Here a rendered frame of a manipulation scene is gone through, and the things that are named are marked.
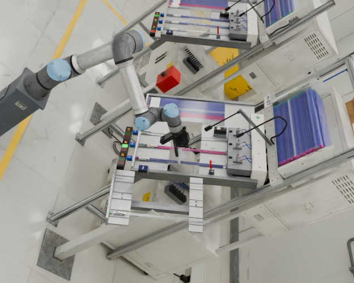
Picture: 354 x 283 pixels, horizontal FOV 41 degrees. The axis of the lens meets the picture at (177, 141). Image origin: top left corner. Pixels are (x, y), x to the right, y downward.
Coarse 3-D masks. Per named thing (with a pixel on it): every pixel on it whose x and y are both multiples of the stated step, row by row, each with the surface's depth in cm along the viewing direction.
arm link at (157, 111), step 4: (148, 108) 249; (152, 108) 248; (156, 108) 248; (160, 108) 248; (152, 112) 243; (156, 112) 246; (160, 112) 246; (156, 116) 244; (160, 116) 246; (156, 120) 245; (160, 120) 248
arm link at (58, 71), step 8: (48, 64) 245; (56, 64) 244; (64, 64) 248; (40, 72) 247; (48, 72) 244; (56, 72) 243; (64, 72) 246; (40, 80) 247; (48, 80) 246; (56, 80) 246; (64, 80) 252; (48, 88) 251
